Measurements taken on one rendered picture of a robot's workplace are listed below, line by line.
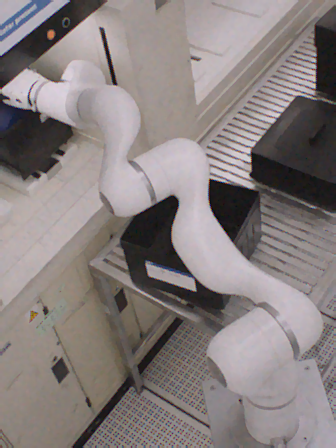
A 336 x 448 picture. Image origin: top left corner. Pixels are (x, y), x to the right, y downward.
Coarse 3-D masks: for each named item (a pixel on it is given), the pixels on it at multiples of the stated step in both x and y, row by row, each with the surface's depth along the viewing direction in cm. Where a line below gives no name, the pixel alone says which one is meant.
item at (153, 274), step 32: (224, 192) 193; (256, 192) 187; (128, 224) 185; (160, 224) 203; (224, 224) 199; (256, 224) 191; (128, 256) 186; (160, 256) 179; (160, 288) 191; (192, 288) 183
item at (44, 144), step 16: (32, 112) 192; (16, 128) 189; (32, 128) 194; (48, 128) 200; (64, 128) 205; (0, 144) 193; (16, 144) 192; (32, 144) 197; (48, 144) 202; (0, 160) 199; (16, 160) 194; (32, 160) 199
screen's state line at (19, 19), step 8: (32, 0) 149; (40, 0) 151; (48, 0) 153; (24, 8) 148; (32, 8) 150; (40, 8) 152; (16, 16) 147; (24, 16) 149; (32, 16) 151; (8, 24) 146; (16, 24) 148; (0, 32) 145; (8, 32) 147; (0, 40) 146
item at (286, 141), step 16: (304, 96) 219; (288, 112) 215; (304, 112) 214; (320, 112) 213; (272, 128) 212; (288, 128) 211; (304, 128) 210; (320, 128) 205; (256, 144) 208; (272, 144) 207; (288, 144) 206; (304, 144) 206; (320, 144) 205; (256, 160) 208; (272, 160) 203; (288, 160) 202; (304, 160) 202; (320, 160) 201; (256, 176) 213; (272, 176) 208; (288, 176) 204; (304, 176) 200; (320, 176) 197; (304, 192) 205; (320, 192) 200
